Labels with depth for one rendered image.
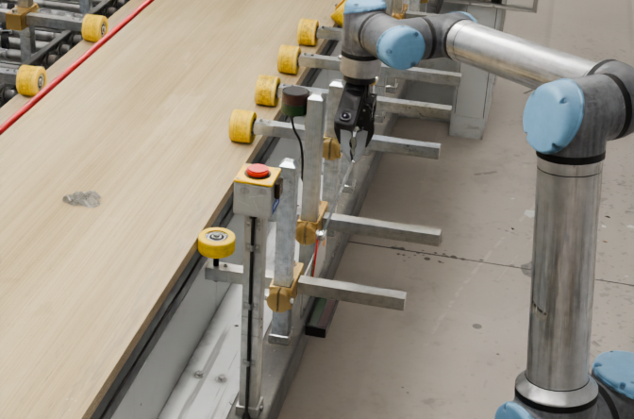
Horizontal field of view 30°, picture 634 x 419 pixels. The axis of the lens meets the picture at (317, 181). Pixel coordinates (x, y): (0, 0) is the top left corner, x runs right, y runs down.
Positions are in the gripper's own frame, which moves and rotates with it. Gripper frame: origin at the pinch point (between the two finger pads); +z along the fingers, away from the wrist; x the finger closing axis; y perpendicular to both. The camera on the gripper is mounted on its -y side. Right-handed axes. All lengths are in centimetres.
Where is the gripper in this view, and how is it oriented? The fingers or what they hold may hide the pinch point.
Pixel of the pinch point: (352, 159)
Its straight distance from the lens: 267.8
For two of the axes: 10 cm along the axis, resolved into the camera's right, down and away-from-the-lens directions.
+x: -9.8, -1.4, 1.7
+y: 2.1, -4.3, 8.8
